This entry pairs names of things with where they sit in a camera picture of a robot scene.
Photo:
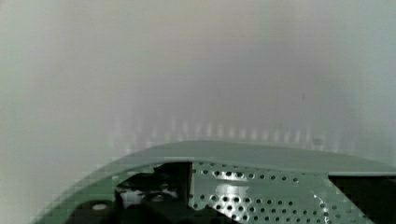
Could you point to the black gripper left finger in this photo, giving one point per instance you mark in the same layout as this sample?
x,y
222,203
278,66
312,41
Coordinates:
x,y
159,197

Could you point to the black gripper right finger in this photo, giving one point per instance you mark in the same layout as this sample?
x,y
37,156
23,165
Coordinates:
x,y
375,196

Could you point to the green oval plastic strainer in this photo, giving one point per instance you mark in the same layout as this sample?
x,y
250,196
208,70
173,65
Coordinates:
x,y
251,184

